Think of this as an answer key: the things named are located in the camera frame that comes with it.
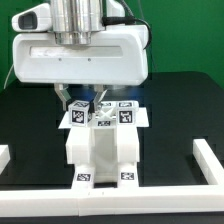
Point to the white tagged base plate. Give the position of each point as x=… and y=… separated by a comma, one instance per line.
x=141, y=119

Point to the white chair back frame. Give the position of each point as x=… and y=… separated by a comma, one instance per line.
x=81, y=141

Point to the white part at left edge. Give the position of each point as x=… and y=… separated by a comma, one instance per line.
x=4, y=157

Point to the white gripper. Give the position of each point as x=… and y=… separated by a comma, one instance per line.
x=115, y=56

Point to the white tagged cube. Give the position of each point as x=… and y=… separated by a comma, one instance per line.
x=126, y=112
x=79, y=114

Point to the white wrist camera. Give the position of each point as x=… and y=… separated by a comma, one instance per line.
x=36, y=19

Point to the white U-shaped obstacle fence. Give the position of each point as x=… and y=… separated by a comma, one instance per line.
x=114, y=201

